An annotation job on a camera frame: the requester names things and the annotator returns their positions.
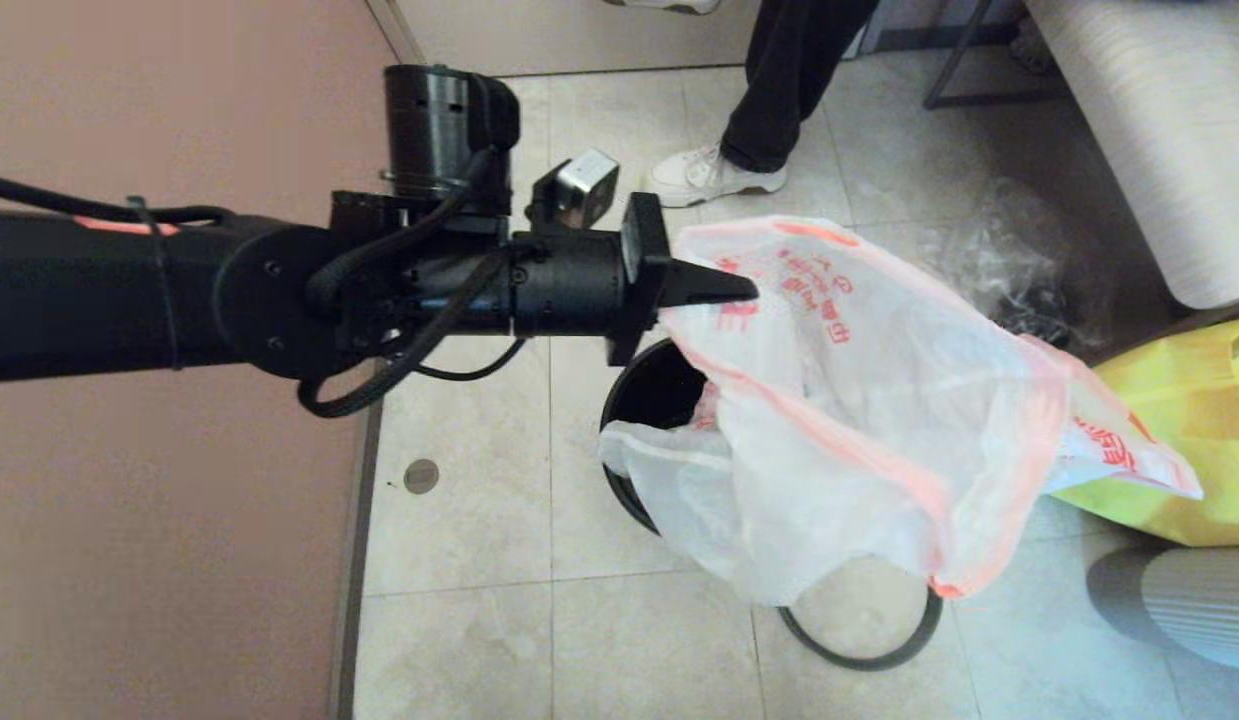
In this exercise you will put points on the round striped grey stool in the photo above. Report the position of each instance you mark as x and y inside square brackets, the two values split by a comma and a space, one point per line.
[1199, 610]

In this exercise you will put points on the grey metal furniture leg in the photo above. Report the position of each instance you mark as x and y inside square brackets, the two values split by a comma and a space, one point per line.
[954, 55]

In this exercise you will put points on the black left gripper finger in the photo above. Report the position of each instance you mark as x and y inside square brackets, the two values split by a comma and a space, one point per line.
[704, 276]
[704, 296]

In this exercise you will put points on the small left wrist camera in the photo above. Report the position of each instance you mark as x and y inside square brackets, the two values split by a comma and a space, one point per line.
[589, 185]

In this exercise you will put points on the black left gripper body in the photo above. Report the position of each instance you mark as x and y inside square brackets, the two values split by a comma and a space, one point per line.
[559, 290]

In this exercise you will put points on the white sneaker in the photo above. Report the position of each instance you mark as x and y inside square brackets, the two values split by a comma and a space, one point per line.
[669, 5]
[709, 175]

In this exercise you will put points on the beige striped sofa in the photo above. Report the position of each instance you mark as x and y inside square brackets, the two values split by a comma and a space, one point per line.
[1159, 130]

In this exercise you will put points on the clear plastic bag with rubbish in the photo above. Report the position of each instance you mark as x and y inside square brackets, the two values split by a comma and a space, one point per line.
[1019, 260]

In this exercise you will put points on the round metal floor drain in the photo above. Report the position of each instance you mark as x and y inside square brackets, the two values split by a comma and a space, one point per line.
[421, 476]

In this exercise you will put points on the person's leg dark trousers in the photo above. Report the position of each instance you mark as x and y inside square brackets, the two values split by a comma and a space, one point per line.
[789, 80]

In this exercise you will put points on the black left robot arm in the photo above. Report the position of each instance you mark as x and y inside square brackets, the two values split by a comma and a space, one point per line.
[79, 290]

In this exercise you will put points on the white red-print plastic bag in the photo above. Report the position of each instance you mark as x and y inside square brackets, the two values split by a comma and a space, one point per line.
[859, 420]

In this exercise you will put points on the yellow plastic bag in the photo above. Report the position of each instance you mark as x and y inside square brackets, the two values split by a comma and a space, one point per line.
[1199, 400]

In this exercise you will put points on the white liner bag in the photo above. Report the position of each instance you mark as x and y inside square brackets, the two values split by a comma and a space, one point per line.
[1109, 440]

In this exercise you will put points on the black round trash bin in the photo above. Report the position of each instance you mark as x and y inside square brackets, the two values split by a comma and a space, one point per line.
[659, 385]

